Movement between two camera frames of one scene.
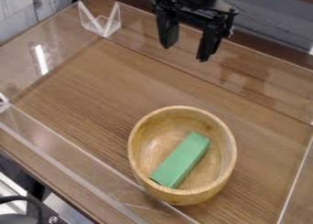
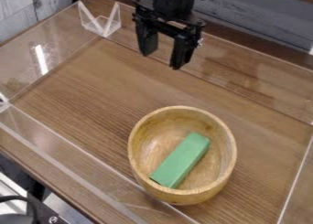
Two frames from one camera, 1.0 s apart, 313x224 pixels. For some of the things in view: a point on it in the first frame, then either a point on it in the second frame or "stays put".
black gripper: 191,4 → 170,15
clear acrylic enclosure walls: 143,134 stays put
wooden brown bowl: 155,135 stays put
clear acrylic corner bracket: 100,26 stays put
